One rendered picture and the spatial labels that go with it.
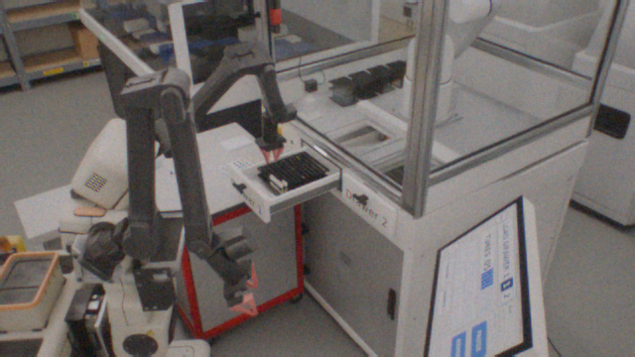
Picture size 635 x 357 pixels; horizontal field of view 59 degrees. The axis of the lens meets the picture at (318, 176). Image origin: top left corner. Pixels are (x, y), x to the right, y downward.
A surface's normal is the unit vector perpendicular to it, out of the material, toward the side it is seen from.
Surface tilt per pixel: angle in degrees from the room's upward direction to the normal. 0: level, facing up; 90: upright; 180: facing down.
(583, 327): 0
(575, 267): 0
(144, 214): 79
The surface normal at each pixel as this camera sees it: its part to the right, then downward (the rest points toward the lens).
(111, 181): 0.07, 0.55
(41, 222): -0.01, -0.83
